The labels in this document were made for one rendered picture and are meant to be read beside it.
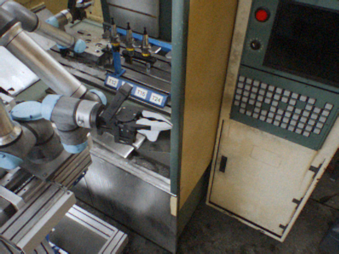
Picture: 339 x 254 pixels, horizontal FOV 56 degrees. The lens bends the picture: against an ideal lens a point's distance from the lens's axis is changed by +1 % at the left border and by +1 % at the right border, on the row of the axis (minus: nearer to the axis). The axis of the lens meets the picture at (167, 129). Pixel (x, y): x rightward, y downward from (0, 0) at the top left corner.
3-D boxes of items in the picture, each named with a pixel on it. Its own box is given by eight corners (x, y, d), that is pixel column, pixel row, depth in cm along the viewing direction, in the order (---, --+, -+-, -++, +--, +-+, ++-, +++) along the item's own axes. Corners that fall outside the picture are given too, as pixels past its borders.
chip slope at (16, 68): (29, 104, 232) (17, 75, 214) (-29, 77, 256) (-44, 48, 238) (106, 49, 286) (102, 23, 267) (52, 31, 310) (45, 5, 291)
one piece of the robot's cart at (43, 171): (32, 205, 119) (27, 196, 114) (-8, 181, 126) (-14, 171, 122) (94, 144, 140) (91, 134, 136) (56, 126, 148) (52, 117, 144)
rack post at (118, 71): (117, 78, 209) (111, 37, 187) (111, 75, 211) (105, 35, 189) (126, 71, 215) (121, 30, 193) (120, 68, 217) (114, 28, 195)
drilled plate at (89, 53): (100, 62, 214) (98, 56, 211) (68, 51, 225) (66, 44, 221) (120, 47, 228) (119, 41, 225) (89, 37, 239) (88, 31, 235)
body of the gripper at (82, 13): (78, 14, 201) (65, 22, 194) (75, 0, 195) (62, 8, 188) (88, 17, 198) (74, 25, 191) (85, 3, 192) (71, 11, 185)
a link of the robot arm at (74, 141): (97, 132, 103) (92, 107, 95) (82, 158, 96) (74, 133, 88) (75, 128, 105) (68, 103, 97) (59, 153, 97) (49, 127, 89)
